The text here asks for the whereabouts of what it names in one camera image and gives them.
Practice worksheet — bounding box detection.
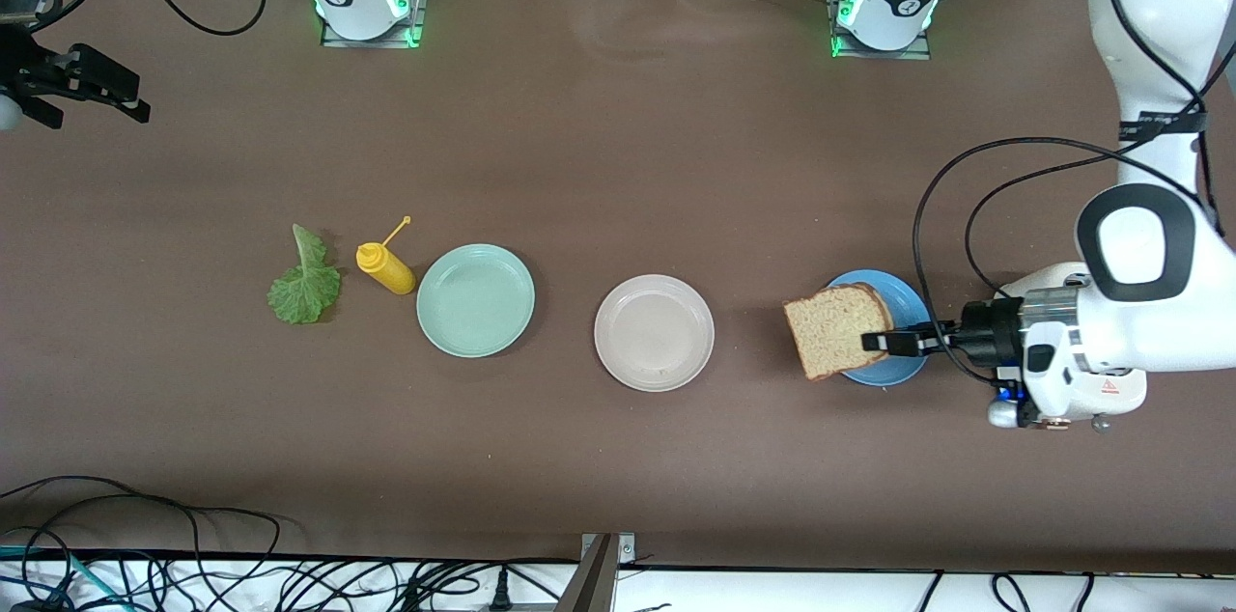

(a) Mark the light brown bread slice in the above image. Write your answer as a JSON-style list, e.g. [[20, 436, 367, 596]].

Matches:
[[782, 282, 894, 383]]

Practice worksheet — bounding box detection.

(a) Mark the green lettuce leaf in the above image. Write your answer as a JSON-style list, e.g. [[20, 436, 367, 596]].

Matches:
[[267, 224, 343, 325]]

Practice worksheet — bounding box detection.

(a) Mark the yellow mustard squeeze bottle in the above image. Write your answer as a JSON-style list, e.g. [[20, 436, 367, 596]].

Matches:
[[355, 216, 418, 296]]

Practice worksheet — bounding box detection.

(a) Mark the blue plate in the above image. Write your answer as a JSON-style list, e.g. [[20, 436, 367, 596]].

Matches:
[[826, 268, 934, 388]]

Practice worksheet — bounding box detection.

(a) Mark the beige plate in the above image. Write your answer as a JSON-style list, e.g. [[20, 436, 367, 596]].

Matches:
[[594, 274, 716, 393]]

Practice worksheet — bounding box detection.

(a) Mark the mint green plate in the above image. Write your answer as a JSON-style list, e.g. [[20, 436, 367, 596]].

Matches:
[[416, 243, 536, 359]]

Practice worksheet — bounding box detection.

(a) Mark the white two-slot toaster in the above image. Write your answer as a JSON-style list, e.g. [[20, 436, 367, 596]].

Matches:
[[999, 262, 1149, 432]]

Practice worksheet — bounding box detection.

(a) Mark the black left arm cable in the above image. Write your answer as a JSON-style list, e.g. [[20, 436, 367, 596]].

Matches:
[[913, 0, 1236, 391]]

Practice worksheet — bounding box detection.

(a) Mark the black floor cable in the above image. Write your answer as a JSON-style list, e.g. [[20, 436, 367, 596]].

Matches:
[[19, 496, 281, 594], [992, 573, 1034, 612], [0, 475, 204, 594]]

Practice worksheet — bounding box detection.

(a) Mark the grey metal post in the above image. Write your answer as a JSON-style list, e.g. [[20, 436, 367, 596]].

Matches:
[[555, 532, 638, 612]]

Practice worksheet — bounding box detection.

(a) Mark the teal cable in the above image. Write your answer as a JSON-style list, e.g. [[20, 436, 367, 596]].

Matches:
[[0, 544, 126, 612]]

